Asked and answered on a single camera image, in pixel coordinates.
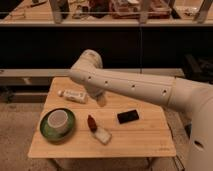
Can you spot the wooden shelf bench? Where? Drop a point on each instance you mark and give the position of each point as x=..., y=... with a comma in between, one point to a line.
x=106, y=13

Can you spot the wooden table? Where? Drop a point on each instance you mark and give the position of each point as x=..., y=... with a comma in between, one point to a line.
x=149, y=136

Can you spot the black rectangular block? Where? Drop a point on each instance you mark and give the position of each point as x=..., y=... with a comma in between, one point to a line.
x=127, y=116

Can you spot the green plate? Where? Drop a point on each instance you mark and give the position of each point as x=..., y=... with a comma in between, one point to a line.
x=51, y=134

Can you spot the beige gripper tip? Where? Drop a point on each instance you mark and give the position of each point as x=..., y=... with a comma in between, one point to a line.
x=101, y=100

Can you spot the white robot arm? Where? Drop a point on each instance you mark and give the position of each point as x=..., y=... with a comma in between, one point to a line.
x=193, y=98

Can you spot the red chili pepper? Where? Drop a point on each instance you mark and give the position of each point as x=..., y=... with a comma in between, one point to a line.
x=91, y=123

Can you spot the white cup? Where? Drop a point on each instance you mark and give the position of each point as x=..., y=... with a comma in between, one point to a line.
x=58, y=120

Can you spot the white tube bottle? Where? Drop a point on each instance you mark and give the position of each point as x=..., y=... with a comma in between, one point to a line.
x=75, y=96

